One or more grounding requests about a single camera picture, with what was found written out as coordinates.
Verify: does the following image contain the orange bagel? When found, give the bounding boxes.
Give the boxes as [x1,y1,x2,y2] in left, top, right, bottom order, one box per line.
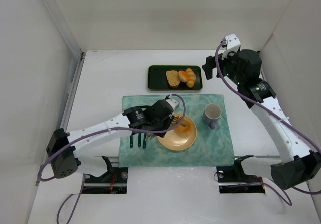
[174,119,193,136]

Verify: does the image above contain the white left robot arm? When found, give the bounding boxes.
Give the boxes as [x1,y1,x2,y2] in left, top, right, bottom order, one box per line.
[46,98,179,181]

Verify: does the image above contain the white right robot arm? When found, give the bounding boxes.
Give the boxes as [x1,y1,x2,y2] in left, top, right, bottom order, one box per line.
[202,49,320,190]

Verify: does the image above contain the striped long bread roll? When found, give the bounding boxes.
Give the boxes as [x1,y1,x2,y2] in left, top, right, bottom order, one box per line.
[185,68,196,88]

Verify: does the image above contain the seeded bread slice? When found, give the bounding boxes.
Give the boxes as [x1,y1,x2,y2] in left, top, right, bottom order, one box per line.
[166,70,180,88]

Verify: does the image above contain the round orange bun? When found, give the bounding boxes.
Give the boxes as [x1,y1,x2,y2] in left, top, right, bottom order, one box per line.
[178,70,189,83]

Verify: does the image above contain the yellow round plate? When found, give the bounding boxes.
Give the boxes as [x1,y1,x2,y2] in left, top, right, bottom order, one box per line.
[158,115,197,151]

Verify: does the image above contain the dark green serving tray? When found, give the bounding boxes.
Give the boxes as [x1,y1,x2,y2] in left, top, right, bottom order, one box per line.
[146,65,203,93]

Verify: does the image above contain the purple mug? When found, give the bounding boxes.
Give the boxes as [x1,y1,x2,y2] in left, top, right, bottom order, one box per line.
[203,103,222,130]

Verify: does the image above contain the teal patterned placemat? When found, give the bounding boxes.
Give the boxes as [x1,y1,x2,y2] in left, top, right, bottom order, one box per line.
[119,94,234,167]

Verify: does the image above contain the gold spoon green handle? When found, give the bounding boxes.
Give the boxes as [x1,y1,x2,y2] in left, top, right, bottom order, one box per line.
[137,133,142,148]

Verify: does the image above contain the gold knife green handle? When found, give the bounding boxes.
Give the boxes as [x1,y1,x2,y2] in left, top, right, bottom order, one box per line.
[142,133,147,149]

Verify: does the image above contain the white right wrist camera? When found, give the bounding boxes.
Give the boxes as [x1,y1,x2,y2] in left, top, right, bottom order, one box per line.
[221,34,241,59]

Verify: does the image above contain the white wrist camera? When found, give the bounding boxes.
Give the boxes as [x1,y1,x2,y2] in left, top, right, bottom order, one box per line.
[221,34,241,59]
[165,95,180,111]

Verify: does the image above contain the gold fork green handle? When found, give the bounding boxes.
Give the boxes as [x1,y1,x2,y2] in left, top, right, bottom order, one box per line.
[129,135,133,148]

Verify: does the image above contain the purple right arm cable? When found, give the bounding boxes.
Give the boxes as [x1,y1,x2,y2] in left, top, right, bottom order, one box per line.
[215,40,321,206]

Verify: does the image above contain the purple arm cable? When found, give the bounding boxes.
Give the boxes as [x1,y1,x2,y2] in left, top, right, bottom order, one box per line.
[37,93,187,224]
[215,40,321,206]

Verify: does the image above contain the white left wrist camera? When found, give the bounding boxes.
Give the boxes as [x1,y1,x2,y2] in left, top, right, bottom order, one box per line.
[165,95,180,111]

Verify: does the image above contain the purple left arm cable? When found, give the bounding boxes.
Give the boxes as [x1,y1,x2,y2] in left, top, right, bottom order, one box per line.
[37,93,187,224]

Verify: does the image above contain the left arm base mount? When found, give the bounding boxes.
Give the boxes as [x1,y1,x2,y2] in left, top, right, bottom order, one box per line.
[82,156,128,194]

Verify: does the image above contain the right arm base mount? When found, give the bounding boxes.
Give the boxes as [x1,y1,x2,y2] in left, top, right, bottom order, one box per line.
[216,166,265,194]

